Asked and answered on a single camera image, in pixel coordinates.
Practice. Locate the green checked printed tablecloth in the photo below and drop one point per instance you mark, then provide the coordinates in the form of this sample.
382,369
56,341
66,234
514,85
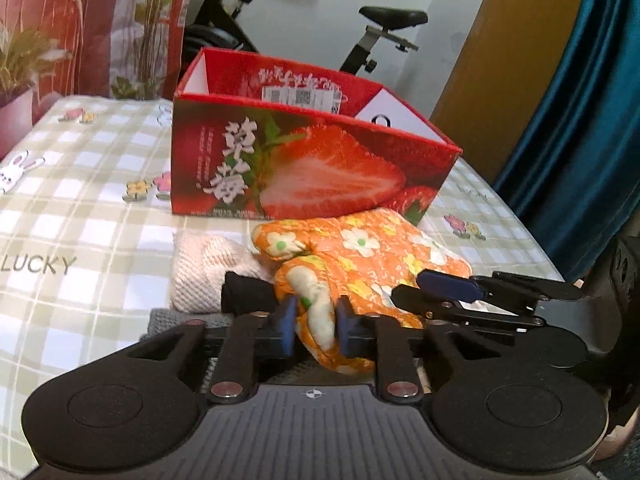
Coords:
75,210

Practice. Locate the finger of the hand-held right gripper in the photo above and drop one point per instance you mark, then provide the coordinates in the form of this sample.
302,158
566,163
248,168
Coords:
450,284
420,300

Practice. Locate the pink printed backdrop cloth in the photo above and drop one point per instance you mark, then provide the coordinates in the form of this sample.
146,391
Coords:
100,10

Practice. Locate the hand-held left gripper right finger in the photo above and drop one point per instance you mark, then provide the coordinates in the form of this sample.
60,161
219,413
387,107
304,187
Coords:
344,330

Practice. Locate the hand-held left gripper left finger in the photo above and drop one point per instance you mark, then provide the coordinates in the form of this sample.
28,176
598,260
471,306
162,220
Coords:
285,327

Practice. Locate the pale pink knit towel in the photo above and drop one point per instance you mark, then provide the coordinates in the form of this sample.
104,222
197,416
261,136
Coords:
210,265

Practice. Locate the black cloth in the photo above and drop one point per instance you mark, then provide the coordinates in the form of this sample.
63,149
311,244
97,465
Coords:
245,292

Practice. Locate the yellow wooden door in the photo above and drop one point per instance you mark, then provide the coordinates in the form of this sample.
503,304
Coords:
500,60

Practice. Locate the grey cloth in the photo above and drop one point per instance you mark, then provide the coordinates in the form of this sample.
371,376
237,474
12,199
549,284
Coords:
175,322

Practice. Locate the red strawberry print cardboard box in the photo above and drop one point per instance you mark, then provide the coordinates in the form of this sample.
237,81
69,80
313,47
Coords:
310,170

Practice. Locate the black exercise bike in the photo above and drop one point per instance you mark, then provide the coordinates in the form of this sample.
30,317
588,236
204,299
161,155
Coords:
390,15

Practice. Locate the orange floral oven mitt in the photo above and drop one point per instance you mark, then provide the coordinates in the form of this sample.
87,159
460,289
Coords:
380,250

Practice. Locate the blue curtain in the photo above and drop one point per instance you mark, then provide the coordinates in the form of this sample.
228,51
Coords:
575,135

